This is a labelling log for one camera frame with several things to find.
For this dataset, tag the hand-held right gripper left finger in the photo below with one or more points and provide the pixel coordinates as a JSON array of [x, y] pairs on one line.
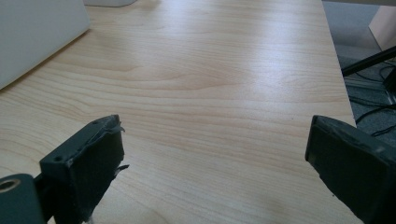
[[84, 168]]

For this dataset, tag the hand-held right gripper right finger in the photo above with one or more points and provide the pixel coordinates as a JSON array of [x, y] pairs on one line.
[[355, 168]]

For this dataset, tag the black metal stand bar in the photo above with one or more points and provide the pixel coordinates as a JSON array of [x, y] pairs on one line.
[[369, 62]]

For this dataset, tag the white box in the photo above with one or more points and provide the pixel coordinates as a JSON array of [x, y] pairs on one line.
[[34, 34]]

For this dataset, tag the light wooden furniture panel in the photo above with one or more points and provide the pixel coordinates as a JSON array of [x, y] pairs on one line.
[[384, 26]]

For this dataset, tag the white round object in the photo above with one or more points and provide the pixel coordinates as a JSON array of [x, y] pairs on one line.
[[109, 2]]

